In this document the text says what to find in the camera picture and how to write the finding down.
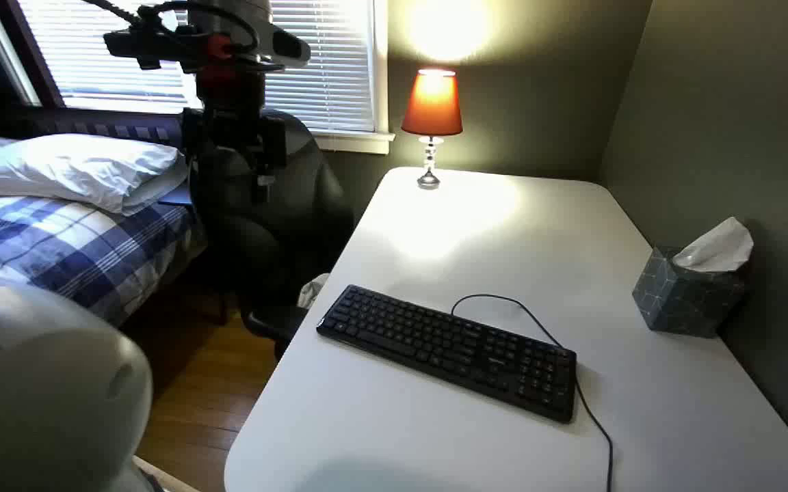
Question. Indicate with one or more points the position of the orange shade table lamp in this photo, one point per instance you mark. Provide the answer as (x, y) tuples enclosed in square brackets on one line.
[(430, 104)]

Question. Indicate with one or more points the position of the small white cloth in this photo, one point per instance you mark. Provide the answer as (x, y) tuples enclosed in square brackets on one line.
[(314, 290)]

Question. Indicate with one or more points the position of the white tissue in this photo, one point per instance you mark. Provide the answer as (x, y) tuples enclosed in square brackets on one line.
[(719, 244)]

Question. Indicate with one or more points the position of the white window blinds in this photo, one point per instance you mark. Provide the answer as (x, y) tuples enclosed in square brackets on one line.
[(340, 73)]

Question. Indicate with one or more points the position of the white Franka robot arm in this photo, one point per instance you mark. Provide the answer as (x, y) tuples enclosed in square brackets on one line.
[(47, 393)]

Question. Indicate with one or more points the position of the black computer keyboard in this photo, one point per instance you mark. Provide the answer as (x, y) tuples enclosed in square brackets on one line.
[(449, 352)]

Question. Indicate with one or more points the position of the white window sill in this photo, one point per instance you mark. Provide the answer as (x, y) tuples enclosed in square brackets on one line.
[(356, 143)]

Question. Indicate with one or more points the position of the blue plaid bed blanket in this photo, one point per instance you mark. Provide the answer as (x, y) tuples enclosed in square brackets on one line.
[(55, 246)]

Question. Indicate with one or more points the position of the grey patterned tissue box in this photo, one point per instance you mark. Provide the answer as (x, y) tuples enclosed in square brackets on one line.
[(683, 301)]

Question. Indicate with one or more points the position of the white pillow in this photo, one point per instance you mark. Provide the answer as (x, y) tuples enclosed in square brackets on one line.
[(76, 167)]

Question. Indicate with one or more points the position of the dark bed headboard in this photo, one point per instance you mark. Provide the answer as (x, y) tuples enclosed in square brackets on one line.
[(111, 127)]

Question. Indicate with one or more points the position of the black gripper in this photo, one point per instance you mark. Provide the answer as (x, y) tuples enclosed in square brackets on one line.
[(235, 147)]

